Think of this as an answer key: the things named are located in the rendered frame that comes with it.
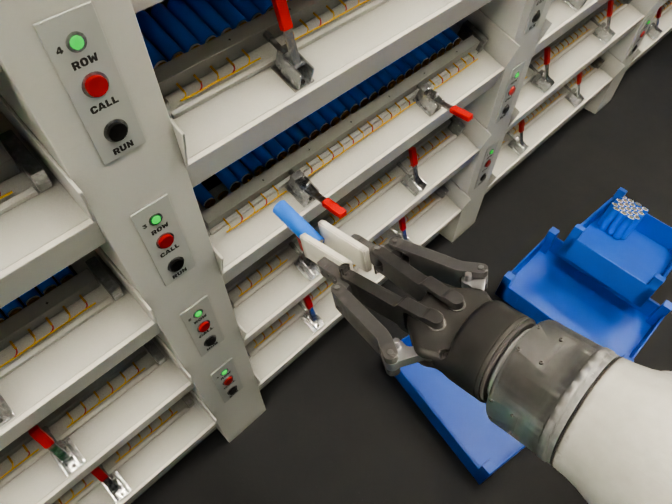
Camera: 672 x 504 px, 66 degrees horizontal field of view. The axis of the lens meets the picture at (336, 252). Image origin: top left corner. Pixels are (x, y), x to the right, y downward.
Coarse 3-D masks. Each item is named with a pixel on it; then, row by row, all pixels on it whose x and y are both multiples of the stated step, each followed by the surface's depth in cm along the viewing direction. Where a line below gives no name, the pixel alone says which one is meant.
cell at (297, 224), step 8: (280, 208) 55; (288, 208) 55; (280, 216) 55; (288, 216) 54; (296, 216) 54; (288, 224) 55; (296, 224) 54; (304, 224) 54; (296, 232) 54; (304, 232) 54; (312, 232) 54; (320, 240) 54
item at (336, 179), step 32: (480, 32) 87; (480, 64) 88; (448, 96) 84; (384, 128) 79; (416, 128) 80; (352, 160) 75; (384, 160) 78; (288, 192) 71; (320, 192) 72; (256, 224) 68; (224, 256) 66; (256, 256) 69
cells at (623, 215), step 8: (616, 200) 128; (624, 200) 128; (632, 200) 129; (608, 208) 127; (616, 208) 124; (624, 208) 126; (632, 208) 126; (640, 208) 127; (608, 216) 126; (616, 216) 125; (624, 216) 123; (632, 216) 123; (640, 216) 125; (600, 224) 128; (608, 224) 127; (616, 224) 125; (624, 224) 124; (632, 224) 124; (608, 232) 127; (616, 232) 126; (624, 232) 125
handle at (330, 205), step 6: (306, 186) 68; (306, 192) 69; (312, 192) 69; (318, 192) 69; (318, 198) 68; (324, 198) 68; (324, 204) 67; (330, 204) 67; (336, 204) 67; (330, 210) 67; (336, 210) 66; (342, 210) 66; (342, 216) 66
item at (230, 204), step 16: (464, 48) 86; (432, 64) 83; (448, 64) 84; (416, 80) 81; (384, 96) 78; (400, 96) 79; (368, 112) 76; (400, 112) 79; (336, 128) 74; (352, 128) 75; (320, 144) 72; (352, 144) 75; (288, 160) 70; (304, 160) 71; (256, 176) 68; (272, 176) 69; (240, 192) 67; (256, 192) 68; (208, 208) 65; (224, 208) 66; (240, 208) 68; (208, 224) 64
